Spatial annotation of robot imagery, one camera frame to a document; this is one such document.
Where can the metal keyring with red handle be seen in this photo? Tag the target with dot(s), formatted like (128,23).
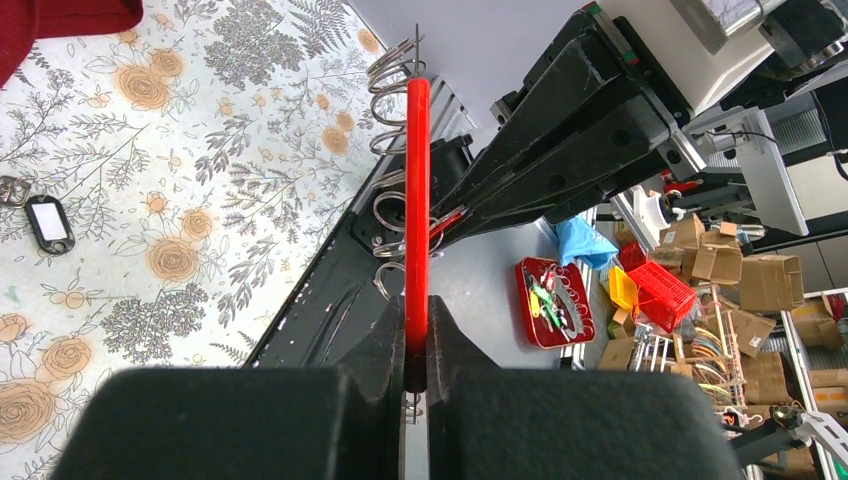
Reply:
(401,101)

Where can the black key tag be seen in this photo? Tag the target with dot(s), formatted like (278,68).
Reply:
(50,225)

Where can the blue plastic bag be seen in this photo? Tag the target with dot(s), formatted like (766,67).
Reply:
(579,241)

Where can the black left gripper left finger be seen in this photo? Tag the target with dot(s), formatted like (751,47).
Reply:
(342,421)

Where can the red plastic basket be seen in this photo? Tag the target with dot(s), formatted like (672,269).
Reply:
(662,297)

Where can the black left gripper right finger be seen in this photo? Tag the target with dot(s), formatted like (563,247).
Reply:
(490,422)

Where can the red cloth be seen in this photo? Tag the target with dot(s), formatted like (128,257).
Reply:
(23,22)

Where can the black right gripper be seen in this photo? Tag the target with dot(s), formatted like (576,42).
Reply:
(607,102)

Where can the red key tag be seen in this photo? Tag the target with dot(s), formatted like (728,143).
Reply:
(438,226)

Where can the floral table cover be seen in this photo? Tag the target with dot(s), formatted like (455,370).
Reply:
(201,158)

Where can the red tray with keys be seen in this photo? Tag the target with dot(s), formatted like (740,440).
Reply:
(554,303)

